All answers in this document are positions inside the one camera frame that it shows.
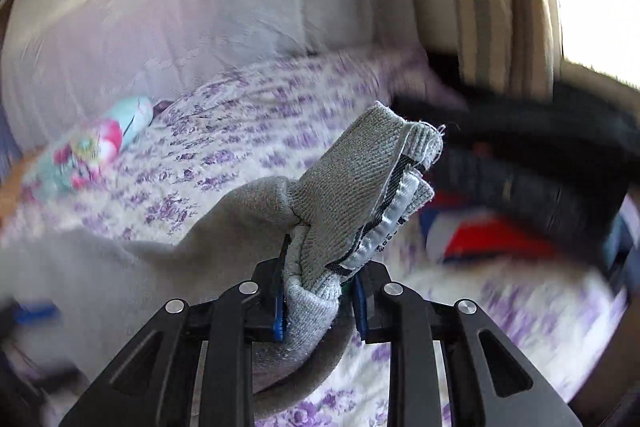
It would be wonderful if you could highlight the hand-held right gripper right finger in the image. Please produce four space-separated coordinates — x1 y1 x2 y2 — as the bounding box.
347 263 583 427

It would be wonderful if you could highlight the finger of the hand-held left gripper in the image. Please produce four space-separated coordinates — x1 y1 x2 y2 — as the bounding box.
12 301 60 327

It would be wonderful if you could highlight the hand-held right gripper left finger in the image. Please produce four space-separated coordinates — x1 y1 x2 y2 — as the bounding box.
59 234 293 427

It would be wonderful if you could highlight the grey fleece sweatshirt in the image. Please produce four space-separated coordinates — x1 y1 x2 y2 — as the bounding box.
0 102 445 419

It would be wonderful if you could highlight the brown pillow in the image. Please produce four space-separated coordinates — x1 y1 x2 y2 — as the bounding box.
0 147 38 230

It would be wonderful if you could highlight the red and blue clothing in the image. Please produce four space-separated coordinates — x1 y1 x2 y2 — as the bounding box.
419 192 608 269

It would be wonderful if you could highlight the folded floral blanket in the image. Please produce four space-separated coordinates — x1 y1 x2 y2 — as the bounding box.
27 96 155 194

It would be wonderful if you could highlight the purple floral bed sheet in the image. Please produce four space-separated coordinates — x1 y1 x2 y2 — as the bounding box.
0 47 631 427

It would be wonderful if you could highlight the black knit garment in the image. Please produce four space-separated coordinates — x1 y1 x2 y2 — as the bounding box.
434 142 628 253

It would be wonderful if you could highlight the white lace cover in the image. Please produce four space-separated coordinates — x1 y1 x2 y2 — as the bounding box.
0 0 426 142

